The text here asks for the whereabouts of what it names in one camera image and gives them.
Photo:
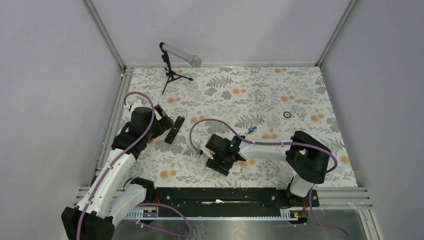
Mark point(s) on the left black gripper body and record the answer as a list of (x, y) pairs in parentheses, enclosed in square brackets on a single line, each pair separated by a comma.
[(159, 127)]

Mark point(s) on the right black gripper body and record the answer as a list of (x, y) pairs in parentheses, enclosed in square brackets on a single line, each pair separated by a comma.
[(219, 160)]

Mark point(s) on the black remote control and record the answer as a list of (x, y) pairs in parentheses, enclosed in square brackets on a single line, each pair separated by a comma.
[(174, 130)]

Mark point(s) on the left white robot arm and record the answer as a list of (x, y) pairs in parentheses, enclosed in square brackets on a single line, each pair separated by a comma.
[(97, 214)]

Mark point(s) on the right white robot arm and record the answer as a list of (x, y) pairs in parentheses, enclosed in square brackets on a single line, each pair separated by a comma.
[(305, 155)]

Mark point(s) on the floral table mat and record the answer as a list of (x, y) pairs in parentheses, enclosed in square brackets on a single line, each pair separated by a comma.
[(276, 100)]

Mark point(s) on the black tripod microphone stand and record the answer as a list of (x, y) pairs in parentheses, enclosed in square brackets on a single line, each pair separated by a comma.
[(171, 75)]

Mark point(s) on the grey microphone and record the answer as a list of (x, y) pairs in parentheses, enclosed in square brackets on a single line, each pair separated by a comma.
[(192, 60)]

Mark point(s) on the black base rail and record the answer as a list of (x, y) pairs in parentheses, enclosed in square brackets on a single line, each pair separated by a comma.
[(268, 196)]

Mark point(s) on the grey slotted cable duct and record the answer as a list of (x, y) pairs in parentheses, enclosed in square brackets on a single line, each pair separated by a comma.
[(258, 214)]

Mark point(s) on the aluminium frame post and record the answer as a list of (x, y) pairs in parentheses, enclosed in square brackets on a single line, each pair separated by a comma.
[(92, 11)]

